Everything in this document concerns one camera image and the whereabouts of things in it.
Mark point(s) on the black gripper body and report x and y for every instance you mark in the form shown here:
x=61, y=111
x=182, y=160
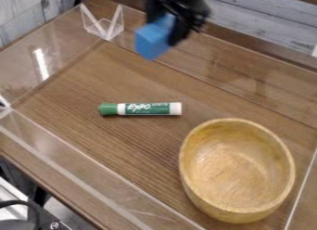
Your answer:
x=182, y=8

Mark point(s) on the green Expo marker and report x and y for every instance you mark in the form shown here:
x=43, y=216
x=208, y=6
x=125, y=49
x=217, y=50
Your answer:
x=172, y=108

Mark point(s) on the clear acrylic corner bracket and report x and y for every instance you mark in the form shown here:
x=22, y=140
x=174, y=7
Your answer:
x=105, y=28

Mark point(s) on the clear acrylic tray wall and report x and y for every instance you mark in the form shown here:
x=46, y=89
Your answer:
x=112, y=165

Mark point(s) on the brown wooden bowl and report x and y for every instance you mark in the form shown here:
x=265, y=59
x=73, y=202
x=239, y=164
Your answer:
x=236, y=169

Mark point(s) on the blue foam block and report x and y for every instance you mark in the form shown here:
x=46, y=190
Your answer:
x=152, y=37

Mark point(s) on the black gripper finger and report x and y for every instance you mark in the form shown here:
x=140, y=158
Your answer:
x=182, y=28
x=154, y=9

